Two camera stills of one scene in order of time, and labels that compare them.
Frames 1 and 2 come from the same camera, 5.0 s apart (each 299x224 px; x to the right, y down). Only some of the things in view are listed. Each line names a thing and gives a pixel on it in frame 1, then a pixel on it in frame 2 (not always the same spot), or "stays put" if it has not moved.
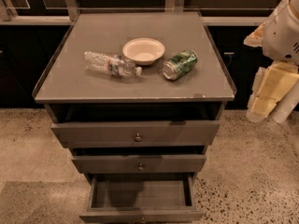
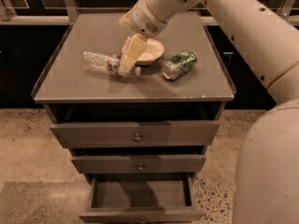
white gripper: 281,37 to 144,19
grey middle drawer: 139,163 stays put
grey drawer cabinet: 136,98 stays put
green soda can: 179,64 stays put
